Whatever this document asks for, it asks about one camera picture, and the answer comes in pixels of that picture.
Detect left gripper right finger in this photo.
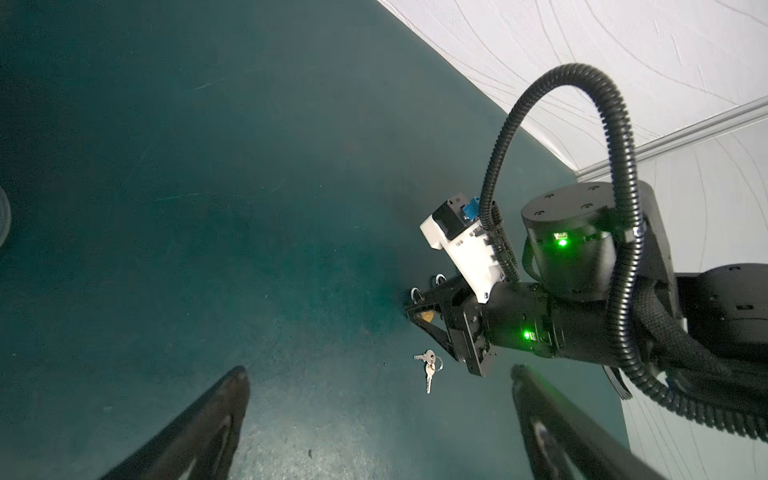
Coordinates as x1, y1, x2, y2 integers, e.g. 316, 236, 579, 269
511, 365, 662, 479

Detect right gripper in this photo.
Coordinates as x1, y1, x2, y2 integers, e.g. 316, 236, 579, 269
405, 275, 491, 377

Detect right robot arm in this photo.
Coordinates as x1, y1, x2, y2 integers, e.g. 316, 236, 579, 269
405, 63, 767, 441

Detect gold padlock key bunch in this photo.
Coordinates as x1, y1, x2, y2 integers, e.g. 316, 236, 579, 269
413, 349, 444, 394

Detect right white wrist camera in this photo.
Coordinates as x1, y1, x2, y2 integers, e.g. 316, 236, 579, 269
420, 193, 505, 304

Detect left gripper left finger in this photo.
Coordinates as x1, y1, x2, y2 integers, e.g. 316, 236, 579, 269
103, 366, 250, 479

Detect small blue padlock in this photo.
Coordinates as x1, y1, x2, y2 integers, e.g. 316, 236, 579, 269
410, 287, 423, 303

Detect green table mat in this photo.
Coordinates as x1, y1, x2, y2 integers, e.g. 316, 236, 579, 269
1, 1, 628, 479

